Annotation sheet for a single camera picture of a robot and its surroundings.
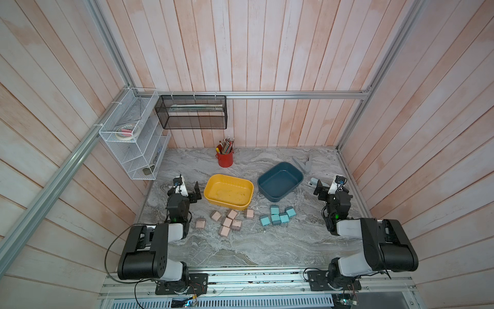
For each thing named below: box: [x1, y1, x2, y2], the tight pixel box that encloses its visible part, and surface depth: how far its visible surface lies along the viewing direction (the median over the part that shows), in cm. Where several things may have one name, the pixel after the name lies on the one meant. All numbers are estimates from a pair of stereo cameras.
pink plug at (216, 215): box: [210, 209, 224, 223], surface depth 92 cm
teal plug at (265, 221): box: [260, 216, 271, 226], surface depth 90 cm
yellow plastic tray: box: [203, 173, 255, 212], surface depth 101 cm
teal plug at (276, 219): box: [270, 214, 282, 226], surface depth 90 cm
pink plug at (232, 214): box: [227, 209, 238, 220], surface depth 92 cm
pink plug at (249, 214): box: [246, 208, 255, 220], surface depth 92 cm
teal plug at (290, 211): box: [284, 206, 297, 218], surface depth 93 cm
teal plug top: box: [270, 204, 280, 215], surface depth 94 cm
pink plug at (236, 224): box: [230, 218, 242, 232], surface depth 88 cm
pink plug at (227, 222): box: [222, 216, 233, 228], surface depth 90 cm
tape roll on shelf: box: [115, 122, 141, 141], surface depth 76 cm
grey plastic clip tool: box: [291, 155, 314, 174], surface depth 113 cm
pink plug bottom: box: [219, 225, 231, 237], surface depth 87 cm
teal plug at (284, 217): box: [278, 212, 291, 224], surface depth 90 cm
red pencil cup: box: [215, 134, 235, 169], surface depth 109 cm
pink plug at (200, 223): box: [194, 216, 206, 230], surface depth 90 cm
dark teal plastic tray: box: [256, 161, 305, 203], surface depth 107 cm
